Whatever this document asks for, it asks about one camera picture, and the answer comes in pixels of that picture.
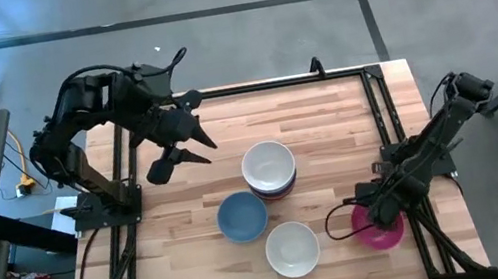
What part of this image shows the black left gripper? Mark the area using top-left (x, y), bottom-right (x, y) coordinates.
top-left (123, 87), bottom-right (223, 189)

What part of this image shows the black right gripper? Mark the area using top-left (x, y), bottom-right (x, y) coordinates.
top-left (352, 170), bottom-right (434, 234)

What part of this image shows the pink ceramic bowl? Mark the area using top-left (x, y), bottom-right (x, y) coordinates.
top-left (347, 195), bottom-right (409, 255)

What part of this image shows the white ceramic bowl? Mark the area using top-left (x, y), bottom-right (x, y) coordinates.
top-left (237, 135), bottom-right (301, 199)
top-left (260, 217), bottom-right (325, 279)

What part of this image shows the blue ceramic bowl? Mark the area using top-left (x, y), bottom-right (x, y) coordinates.
top-left (212, 187), bottom-right (273, 248)

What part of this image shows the red ceramic bowl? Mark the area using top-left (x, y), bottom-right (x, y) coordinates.
top-left (254, 182), bottom-right (299, 205)

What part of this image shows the purple ceramic bowl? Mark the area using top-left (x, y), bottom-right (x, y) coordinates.
top-left (246, 171), bottom-right (300, 201)

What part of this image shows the white paper sheet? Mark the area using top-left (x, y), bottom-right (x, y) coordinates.
top-left (45, 192), bottom-right (86, 239)

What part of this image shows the yellow power plug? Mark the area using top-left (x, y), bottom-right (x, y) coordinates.
top-left (13, 175), bottom-right (40, 199)

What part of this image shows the black support bar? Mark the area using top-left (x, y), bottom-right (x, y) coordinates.
top-left (0, 201), bottom-right (82, 267)

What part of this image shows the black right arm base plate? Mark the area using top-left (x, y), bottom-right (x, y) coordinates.
top-left (379, 131), bottom-right (458, 184)

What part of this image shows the black aluminium table frame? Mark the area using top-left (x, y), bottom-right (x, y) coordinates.
top-left (35, 48), bottom-right (494, 279)

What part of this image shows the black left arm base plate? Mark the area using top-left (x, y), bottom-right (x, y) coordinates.
top-left (68, 181), bottom-right (148, 234)

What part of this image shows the black frame clamp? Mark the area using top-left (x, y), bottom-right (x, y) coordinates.
top-left (306, 54), bottom-right (326, 75)

